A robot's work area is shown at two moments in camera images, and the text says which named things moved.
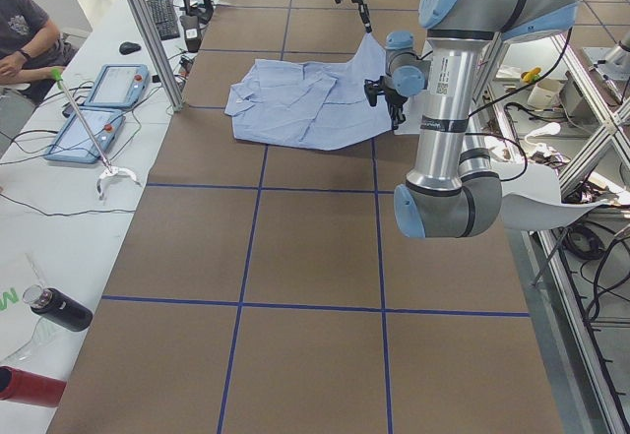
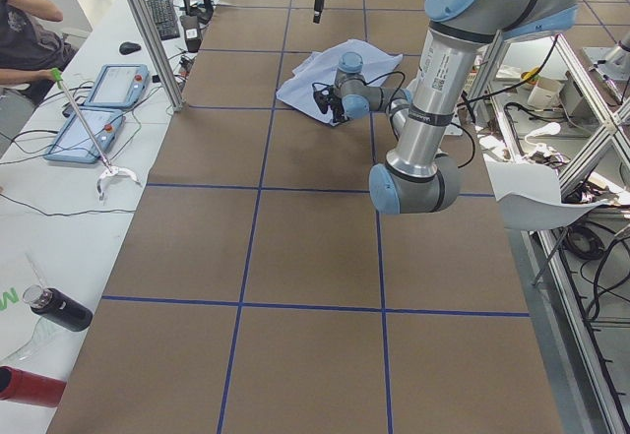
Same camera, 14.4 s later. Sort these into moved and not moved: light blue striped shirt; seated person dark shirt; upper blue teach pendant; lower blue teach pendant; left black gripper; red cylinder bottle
Moved: left black gripper; light blue striped shirt
Not moved: upper blue teach pendant; seated person dark shirt; lower blue teach pendant; red cylinder bottle
